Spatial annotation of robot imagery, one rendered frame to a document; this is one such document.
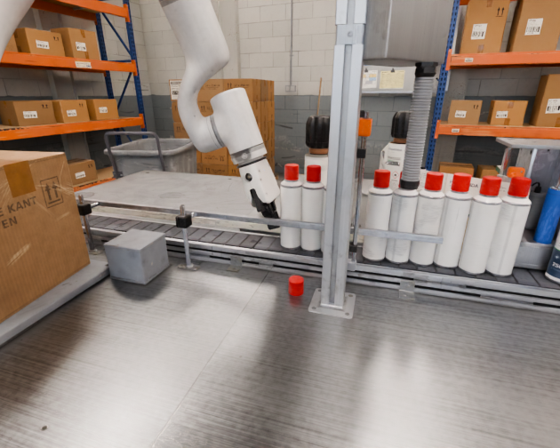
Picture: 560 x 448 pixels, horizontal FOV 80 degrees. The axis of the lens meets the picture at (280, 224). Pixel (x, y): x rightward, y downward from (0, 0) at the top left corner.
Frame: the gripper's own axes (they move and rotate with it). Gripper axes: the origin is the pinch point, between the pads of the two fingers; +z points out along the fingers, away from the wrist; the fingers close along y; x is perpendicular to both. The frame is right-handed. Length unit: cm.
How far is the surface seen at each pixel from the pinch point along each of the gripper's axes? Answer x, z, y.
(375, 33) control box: -33.2, -28.1, -17.0
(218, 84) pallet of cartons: 143, -94, 307
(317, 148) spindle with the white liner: -10.4, -11.4, 25.3
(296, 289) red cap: -6.0, 12.4, -14.1
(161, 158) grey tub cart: 144, -32, 158
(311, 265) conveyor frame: -7.6, 11.7, -4.8
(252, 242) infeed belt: 7.2, 4.0, -0.9
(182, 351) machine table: 8.1, 9.1, -36.0
